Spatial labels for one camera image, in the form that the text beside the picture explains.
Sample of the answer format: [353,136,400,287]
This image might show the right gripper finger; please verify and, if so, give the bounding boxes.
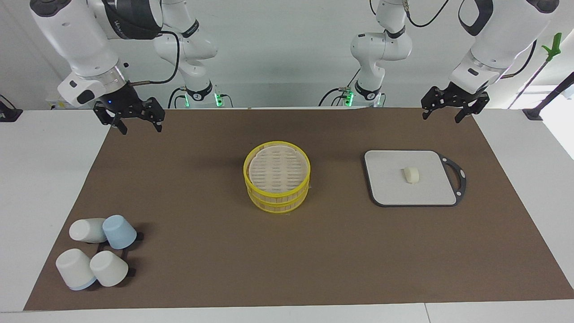
[93,101,129,136]
[143,96,165,134]

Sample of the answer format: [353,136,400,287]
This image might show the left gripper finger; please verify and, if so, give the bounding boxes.
[420,86,445,121]
[455,92,490,124]

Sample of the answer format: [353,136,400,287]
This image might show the yellow bamboo steamer lid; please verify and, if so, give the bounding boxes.
[244,141,311,195]

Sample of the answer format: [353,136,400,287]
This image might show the yellow bamboo steamer basket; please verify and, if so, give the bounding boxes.
[247,179,311,214]

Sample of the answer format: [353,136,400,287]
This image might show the black stand with foot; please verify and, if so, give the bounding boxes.
[522,72,574,121]

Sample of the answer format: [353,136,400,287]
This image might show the grey cutting board black rim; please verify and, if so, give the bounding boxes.
[363,149,467,208]

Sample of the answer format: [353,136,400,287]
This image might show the green tipped thin pole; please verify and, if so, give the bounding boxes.
[508,32,563,109]

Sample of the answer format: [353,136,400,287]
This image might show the black clamp foot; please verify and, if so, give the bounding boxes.
[0,94,23,122]

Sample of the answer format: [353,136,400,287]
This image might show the white cup lying sideways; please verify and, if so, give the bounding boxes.
[69,218,108,244]

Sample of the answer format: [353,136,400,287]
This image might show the light blue cup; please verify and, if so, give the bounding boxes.
[102,214,138,250]

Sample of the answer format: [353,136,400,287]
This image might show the brown table mat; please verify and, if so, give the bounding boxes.
[23,107,574,311]

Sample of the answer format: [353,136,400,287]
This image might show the plain white cup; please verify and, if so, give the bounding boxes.
[89,250,130,288]

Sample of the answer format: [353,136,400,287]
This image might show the white cup blue rim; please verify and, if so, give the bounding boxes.
[55,248,97,291]

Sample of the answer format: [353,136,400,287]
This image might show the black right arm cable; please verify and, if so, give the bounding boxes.
[129,31,181,86]

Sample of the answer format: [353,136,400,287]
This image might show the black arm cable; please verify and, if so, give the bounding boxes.
[129,31,181,86]
[501,39,538,80]

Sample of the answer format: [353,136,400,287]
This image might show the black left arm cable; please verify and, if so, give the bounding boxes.
[501,39,538,80]

